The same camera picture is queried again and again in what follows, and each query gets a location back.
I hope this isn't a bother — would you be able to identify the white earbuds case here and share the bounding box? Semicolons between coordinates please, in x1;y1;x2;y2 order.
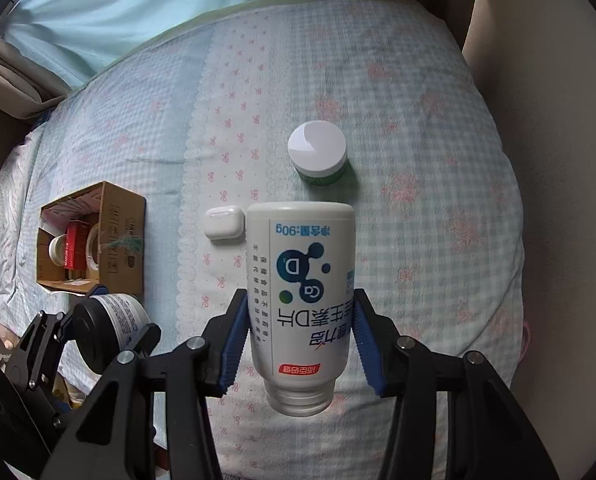
201;205;245;240

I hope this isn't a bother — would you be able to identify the pale green lid jar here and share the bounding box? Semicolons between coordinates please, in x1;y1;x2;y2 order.
48;234;67;268

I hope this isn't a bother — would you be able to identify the beige left curtain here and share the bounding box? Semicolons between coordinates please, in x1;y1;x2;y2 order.
0;38;71;119

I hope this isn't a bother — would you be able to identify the white vitamin bottle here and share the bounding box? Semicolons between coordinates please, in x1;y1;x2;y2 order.
246;202;356;417

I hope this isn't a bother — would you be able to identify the black lid white jar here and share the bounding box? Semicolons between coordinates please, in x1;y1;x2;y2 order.
72;294;150;375

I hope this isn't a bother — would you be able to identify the red small box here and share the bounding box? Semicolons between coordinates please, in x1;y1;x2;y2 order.
64;220;91;271

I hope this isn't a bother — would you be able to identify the brown cardboard box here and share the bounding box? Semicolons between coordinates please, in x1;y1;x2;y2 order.
36;181;146;295

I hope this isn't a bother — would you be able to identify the green jar white lid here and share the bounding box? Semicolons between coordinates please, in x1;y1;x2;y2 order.
287;120;348;186

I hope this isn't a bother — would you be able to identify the yellow tape roll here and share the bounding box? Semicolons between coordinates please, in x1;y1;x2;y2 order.
85;223;100;272

